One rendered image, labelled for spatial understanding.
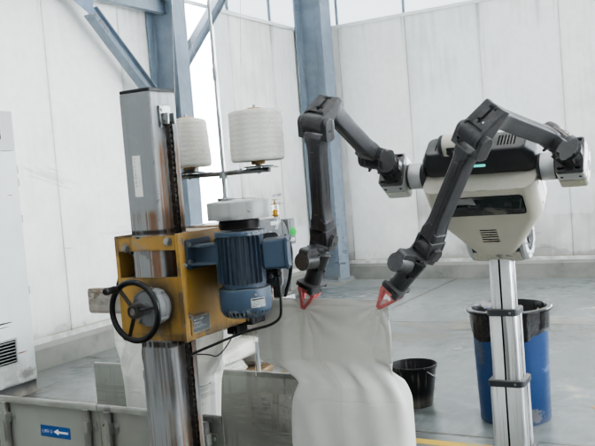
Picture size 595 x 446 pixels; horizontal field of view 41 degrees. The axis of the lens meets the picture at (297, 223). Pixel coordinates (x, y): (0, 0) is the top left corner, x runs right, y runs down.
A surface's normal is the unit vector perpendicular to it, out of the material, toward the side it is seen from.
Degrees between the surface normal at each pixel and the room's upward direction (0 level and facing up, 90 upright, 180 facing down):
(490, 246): 130
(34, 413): 90
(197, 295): 90
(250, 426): 90
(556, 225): 90
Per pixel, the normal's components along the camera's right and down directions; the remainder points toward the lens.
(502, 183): -0.37, -0.71
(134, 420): -0.49, 0.08
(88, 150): 0.87, -0.04
